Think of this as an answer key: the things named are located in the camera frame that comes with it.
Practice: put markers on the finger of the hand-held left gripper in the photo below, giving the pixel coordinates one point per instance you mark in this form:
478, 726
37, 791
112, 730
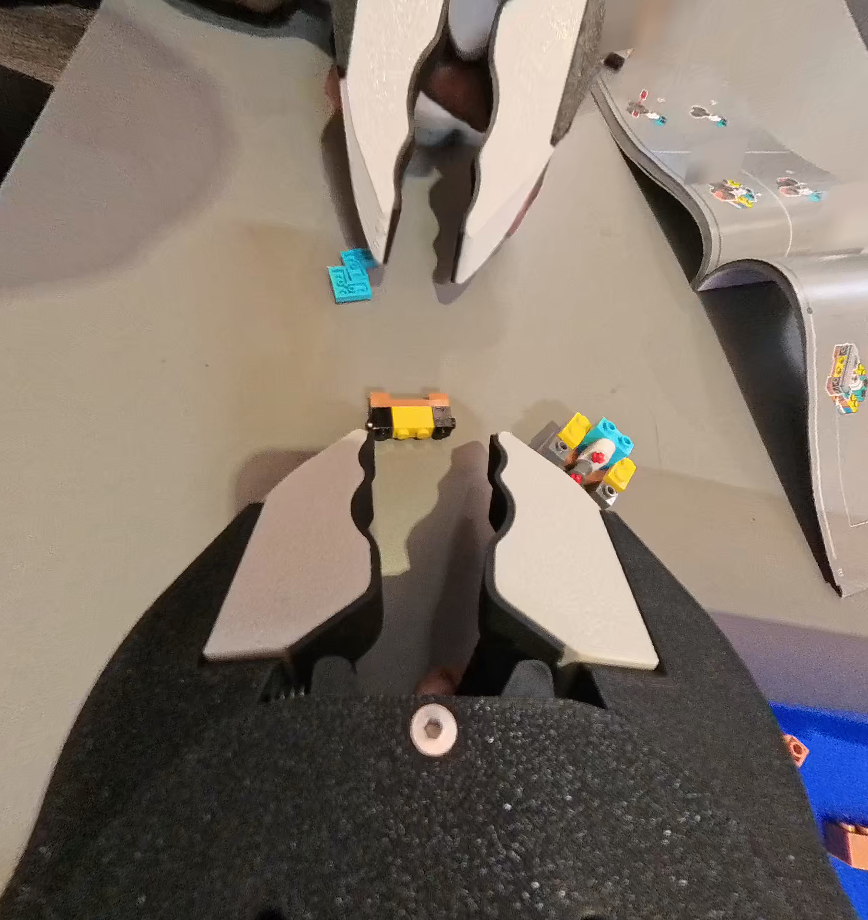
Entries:
527, 93
383, 86

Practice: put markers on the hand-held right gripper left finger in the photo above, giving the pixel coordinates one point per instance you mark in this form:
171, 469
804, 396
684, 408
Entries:
297, 568

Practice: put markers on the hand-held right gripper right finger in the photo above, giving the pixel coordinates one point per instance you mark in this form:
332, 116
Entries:
563, 568

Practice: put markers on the yellow and brown brick assembly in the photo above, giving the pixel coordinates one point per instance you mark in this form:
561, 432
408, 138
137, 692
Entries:
411, 417

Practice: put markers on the grey desk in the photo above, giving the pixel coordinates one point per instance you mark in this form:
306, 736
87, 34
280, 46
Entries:
117, 395

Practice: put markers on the person's left hand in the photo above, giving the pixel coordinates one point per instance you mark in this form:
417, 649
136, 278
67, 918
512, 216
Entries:
455, 90

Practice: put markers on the person's right hand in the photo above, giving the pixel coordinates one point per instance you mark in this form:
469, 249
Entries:
441, 683

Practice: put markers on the multicoloured brick model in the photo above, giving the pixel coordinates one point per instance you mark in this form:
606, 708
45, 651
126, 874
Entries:
592, 453

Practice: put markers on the brick instruction booklet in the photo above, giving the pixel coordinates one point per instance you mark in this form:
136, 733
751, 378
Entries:
764, 144

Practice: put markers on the orange-brown brick plate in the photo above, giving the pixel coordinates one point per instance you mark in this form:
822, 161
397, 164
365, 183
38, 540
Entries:
797, 749

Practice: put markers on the blue storage bin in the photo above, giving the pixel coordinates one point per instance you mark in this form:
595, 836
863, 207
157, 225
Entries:
851, 762

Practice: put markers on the brown sloped brick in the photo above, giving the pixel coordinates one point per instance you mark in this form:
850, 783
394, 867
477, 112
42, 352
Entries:
861, 844

